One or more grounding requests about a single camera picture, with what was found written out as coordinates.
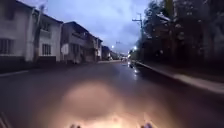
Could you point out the grey two-storey building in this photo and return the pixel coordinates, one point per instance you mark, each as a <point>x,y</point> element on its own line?
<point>76,40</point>

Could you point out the white two-storey building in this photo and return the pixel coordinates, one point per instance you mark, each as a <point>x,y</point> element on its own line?
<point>15,30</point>

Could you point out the grey asphalt road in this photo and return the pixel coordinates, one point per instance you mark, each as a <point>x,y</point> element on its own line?
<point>100,76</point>

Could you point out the utility pole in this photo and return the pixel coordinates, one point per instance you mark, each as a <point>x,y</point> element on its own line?
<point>141,31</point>

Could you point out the pale concrete pavement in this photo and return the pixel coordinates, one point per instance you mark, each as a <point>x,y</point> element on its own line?
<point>200,83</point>

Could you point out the white building with balcony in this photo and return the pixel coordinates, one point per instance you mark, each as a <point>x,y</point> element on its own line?
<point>51,40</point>

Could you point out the pale sign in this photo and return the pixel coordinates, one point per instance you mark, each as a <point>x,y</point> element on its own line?
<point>65,49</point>

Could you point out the row of distant buildings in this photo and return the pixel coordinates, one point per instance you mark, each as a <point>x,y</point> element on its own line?
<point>106,53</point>

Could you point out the row of dark trees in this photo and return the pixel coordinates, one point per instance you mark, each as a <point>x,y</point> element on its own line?
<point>186,33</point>

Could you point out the robot's own part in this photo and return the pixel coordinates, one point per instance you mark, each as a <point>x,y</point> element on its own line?
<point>75,126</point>
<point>146,125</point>

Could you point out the dark pavement strip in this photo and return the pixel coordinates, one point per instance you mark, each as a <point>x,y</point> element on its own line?
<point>13,73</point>

